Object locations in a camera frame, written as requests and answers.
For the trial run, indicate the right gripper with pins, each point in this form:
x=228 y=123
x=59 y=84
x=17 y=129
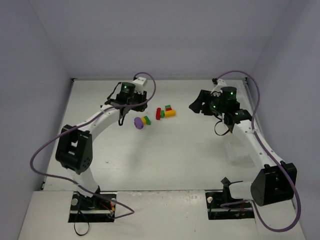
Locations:
x=206 y=104

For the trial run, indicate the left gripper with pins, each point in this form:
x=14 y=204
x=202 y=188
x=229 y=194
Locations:
x=139 y=102

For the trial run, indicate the purple oval lego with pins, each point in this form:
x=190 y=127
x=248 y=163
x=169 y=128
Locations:
x=138 y=122

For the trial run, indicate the small yellow lego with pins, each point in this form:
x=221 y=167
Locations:
x=143 y=120

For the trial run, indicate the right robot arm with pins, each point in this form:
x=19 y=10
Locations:
x=274 y=179

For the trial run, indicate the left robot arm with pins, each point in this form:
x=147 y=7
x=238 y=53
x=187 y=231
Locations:
x=75 y=149

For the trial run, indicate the red studded lego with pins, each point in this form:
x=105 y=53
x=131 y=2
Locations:
x=158 y=113

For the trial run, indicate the long yellow lego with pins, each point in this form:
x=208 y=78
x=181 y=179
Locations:
x=169 y=113

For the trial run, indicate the green lego beside red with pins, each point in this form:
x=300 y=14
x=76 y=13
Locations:
x=162 y=113

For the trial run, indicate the clear container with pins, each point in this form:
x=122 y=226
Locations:
x=235 y=152

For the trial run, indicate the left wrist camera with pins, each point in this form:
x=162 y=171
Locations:
x=140 y=84

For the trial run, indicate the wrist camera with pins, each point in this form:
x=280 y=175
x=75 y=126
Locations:
x=217 y=85
x=140 y=84

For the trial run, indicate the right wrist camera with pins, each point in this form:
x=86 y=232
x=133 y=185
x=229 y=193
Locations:
x=217 y=85

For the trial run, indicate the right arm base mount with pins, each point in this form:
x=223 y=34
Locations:
x=221 y=206

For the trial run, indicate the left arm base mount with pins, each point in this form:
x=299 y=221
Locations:
x=91 y=209

